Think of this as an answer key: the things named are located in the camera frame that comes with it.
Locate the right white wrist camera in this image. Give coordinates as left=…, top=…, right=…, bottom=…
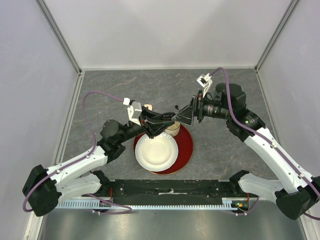
left=196, top=73, right=213, bottom=97

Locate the grey cable duct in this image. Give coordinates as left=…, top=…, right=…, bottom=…
left=56, top=197, right=255, bottom=212

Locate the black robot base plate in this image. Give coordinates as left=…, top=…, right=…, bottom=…
left=106, top=179, right=246, bottom=199

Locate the white paper plate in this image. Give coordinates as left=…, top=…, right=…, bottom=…
left=134, top=132, right=179, bottom=172

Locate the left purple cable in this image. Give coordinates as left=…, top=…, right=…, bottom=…
left=22, top=91, right=133, bottom=215

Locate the pink earbud charging case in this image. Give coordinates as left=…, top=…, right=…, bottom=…
left=144, top=104, right=153, bottom=111

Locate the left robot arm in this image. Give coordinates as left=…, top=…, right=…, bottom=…
left=22, top=106, right=175, bottom=217

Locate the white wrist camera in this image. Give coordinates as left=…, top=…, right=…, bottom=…
left=127, top=101, right=142, bottom=126
left=196, top=73, right=213, bottom=97

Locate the red round tray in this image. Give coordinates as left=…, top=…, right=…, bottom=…
left=133, top=125, right=194, bottom=175

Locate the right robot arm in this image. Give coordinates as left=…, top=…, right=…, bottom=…
left=173, top=83, right=320, bottom=220

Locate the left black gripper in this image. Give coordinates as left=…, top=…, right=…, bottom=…
left=118, top=106, right=175, bottom=144

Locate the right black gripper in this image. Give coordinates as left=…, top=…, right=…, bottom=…
left=172, top=89, right=233, bottom=126

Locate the black earbud charging case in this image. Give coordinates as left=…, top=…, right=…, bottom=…
left=161, top=112, right=175, bottom=122

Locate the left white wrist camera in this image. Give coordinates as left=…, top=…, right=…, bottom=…
left=127, top=101, right=142, bottom=126

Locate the beige mug black handle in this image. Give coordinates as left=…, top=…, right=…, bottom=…
left=164, top=122, right=181, bottom=137

